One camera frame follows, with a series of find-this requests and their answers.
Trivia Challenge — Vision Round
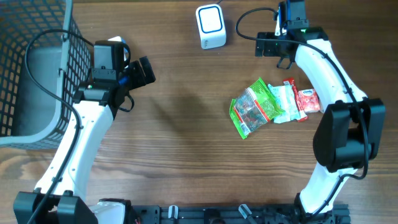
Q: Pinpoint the teal wet wipes pack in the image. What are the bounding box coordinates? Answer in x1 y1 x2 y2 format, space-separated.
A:
268 84 308 124

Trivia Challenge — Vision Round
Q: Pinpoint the green snack bag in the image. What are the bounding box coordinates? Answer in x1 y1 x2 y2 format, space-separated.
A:
229 78 285 139

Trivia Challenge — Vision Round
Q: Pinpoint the orange tissue pack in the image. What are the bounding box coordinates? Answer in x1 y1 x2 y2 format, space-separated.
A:
298 89 320 113

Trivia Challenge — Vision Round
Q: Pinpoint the red stick sachet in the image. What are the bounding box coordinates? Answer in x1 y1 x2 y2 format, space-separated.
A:
283 77 308 122

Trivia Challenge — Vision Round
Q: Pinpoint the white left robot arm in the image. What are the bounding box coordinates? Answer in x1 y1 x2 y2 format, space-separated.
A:
13 40 155 223

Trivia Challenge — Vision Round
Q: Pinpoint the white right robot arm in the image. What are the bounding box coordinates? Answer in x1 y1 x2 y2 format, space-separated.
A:
256 1 386 223

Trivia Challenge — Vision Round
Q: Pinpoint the white barcode scanner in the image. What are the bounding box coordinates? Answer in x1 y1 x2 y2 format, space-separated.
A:
195 4 226 50

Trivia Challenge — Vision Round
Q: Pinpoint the grey plastic mesh basket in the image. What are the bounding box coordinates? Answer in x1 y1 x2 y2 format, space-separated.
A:
1 0 91 149

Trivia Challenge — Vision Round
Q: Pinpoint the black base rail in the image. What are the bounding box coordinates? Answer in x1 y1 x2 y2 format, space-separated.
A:
130 203 351 224

